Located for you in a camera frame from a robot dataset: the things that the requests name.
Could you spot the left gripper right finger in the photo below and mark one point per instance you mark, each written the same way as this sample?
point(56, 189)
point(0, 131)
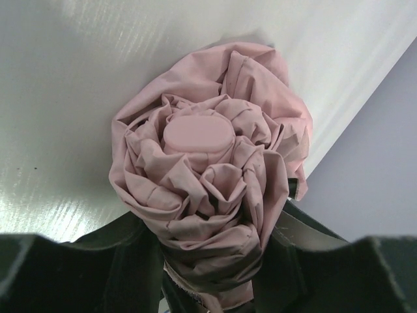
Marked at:
point(308, 268)

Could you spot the pink folding umbrella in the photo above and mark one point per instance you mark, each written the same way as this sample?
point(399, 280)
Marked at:
point(207, 154)

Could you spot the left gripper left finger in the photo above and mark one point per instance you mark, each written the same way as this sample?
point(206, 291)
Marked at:
point(117, 268)

